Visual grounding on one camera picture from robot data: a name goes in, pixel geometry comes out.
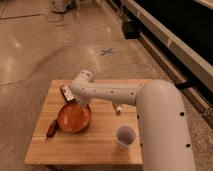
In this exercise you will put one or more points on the white machine base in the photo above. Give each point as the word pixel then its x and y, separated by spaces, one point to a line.
pixel 62 6

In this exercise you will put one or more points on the long white bench rail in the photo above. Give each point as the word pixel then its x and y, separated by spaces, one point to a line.
pixel 197 70

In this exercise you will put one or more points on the wooden table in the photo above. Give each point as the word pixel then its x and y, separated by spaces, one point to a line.
pixel 97 145

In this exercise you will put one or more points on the brown red snack packet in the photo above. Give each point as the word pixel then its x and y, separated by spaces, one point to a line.
pixel 52 129

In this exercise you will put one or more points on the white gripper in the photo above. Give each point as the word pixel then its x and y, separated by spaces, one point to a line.
pixel 83 101

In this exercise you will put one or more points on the translucent plastic cup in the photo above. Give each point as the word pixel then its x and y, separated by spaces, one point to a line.
pixel 125 136

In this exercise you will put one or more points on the orange ceramic bowl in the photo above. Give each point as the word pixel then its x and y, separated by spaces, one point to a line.
pixel 73 118

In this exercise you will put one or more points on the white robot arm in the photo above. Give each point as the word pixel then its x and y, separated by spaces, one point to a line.
pixel 162 120

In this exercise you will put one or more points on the black box on floor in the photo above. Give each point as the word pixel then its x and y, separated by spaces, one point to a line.
pixel 130 30

